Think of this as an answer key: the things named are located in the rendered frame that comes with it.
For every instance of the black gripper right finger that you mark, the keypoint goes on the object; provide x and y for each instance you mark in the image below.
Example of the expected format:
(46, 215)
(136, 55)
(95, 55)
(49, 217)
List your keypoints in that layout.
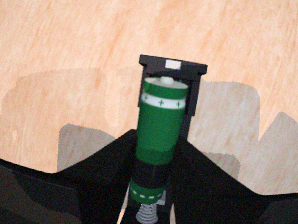
(204, 194)

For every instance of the green and black battery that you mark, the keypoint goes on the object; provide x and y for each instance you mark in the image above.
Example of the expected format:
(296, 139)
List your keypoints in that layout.
(159, 123)

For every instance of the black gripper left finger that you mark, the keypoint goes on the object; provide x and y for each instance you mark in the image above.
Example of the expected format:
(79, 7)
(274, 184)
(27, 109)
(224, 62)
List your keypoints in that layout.
(90, 192)

